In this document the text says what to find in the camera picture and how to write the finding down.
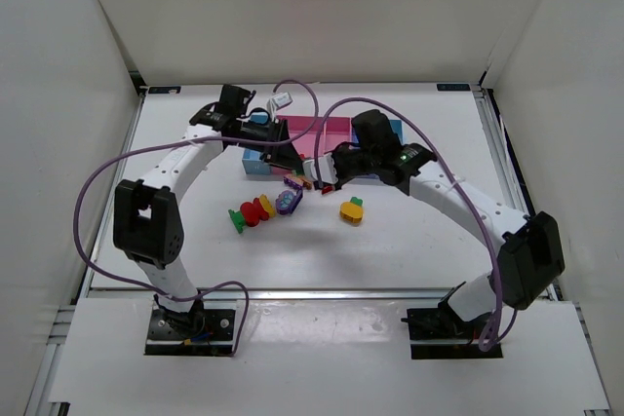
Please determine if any light blue right bin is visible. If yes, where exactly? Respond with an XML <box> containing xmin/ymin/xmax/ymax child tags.
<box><xmin>389</xmin><ymin>119</ymin><xmax>404</xmax><ymax>143</ymax></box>

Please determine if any green lego plate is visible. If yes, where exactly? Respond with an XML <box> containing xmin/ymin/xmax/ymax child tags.
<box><xmin>228</xmin><ymin>209</ymin><xmax>248</xmax><ymax>234</ymax></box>

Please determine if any light blue left bin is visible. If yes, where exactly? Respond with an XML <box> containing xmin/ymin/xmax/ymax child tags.
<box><xmin>242</xmin><ymin>149</ymin><xmax>272</xmax><ymax>176</ymax></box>

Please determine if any yellow pineapple lego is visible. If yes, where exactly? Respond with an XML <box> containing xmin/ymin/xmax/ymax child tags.
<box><xmin>339</xmin><ymin>197</ymin><xmax>364</xmax><ymax>225</ymax></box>

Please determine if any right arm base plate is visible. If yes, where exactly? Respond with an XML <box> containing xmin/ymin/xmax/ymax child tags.
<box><xmin>401</xmin><ymin>308</ymin><xmax>503</xmax><ymax>360</ymax></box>

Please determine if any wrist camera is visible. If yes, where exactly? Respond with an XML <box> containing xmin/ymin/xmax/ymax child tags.
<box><xmin>266</xmin><ymin>92</ymin><xmax>293</xmax><ymax>119</ymax></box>
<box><xmin>302</xmin><ymin>153</ymin><xmax>338</xmax><ymax>188</ymax></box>

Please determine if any light blue bin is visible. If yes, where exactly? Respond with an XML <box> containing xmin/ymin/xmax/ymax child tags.
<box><xmin>389</xmin><ymin>119</ymin><xmax>404</xmax><ymax>143</ymax></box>
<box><xmin>242</xmin><ymin>149</ymin><xmax>272</xmax><ymax>176</ymax></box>

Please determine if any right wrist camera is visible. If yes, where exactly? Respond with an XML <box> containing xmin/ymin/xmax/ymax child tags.
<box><xmin>302</xmin><ymin>153</ymin><xmax>338</xmax><ymax>188</ymax></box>

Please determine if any large pink bin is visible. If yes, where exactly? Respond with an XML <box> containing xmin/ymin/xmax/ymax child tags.
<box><xmin>278</xmin><ymin>115</ymin><xmax>324</xmax><ymax>161</ymax></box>

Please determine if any purple brown lego piece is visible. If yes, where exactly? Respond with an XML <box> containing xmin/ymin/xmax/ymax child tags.
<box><xmin>283</xmin><ymin>173</ymin><xmax>314</xmax><ymax>190</ymax></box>

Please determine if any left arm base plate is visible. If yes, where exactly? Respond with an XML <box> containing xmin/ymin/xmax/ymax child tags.
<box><xmin>143</xmin><ymin>303</ymin><xmax>236</xmax><ymax>358</ymax></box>

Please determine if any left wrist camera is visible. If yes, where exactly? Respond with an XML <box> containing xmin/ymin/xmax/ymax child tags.
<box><xmin>266</xmin><ymin>92</ymin><xmax>293</xmax><ymax>119</ymax></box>

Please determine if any purple flower lego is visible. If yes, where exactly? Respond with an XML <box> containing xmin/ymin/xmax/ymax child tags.
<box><xmin>276</xmin><ymin>190</ymin><xmax>303</xmax><ymax>215</ymax></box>

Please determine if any red heart lego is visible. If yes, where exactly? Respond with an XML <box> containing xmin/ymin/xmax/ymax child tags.
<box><xmin>240</xmin><ymin>198</ymin><xmax>270</xmax><ymax>227</ymax></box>

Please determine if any small pink bin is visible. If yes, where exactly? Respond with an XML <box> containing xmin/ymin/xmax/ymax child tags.
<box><xmin>320</xmin><ymin>116</ymin><xmax>352</xmax><ymax>154</ymax></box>

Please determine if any yellow curved lego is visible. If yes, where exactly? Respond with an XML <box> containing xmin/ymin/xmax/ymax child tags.
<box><xmin>258</xmin><ymin>194</ymin><xmax>277</xmax><ymax>218</ymax></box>

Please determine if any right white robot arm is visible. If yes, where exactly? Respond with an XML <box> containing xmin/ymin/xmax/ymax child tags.
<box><xmin>303</xmin><ymin>109</ymin><xmax>565</xmax><ymax>322</ymax></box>

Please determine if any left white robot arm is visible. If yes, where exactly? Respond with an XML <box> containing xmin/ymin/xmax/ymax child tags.
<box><xmin>113</xmin><ymin>85</ymin><xmax>303</xmax><ymax>315</ymax></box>

